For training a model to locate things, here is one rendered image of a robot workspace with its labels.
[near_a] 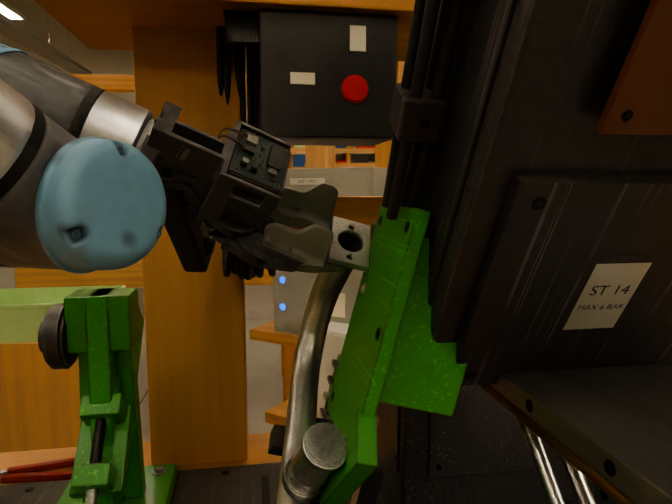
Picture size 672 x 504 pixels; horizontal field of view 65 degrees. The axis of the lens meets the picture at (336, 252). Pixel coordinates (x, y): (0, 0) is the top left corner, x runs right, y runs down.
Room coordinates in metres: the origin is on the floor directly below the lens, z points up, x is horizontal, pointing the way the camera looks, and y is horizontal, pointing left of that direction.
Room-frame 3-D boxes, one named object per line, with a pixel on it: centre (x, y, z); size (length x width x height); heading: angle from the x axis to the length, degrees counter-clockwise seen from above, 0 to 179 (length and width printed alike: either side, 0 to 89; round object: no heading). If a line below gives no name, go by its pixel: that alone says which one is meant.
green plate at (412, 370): (0.47, -0.06, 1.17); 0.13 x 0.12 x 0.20; 99
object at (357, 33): (0.73, 0.02, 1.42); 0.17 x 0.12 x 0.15; 99
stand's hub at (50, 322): (0.59, 0.32, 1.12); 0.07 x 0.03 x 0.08; 9
